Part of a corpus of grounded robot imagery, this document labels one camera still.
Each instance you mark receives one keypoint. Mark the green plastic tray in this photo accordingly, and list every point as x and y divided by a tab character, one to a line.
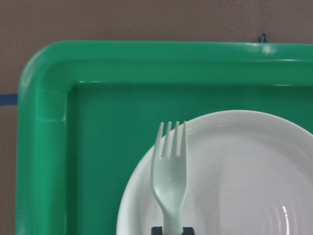
89	110

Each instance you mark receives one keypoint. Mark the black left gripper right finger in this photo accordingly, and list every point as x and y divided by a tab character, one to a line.
188	231

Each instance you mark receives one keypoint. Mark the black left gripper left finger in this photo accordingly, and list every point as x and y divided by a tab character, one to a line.
157	230

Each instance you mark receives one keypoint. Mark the pale green plastic fork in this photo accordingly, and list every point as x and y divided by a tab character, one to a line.
169	177

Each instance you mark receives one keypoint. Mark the white round plate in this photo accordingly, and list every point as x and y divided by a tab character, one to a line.
250	173

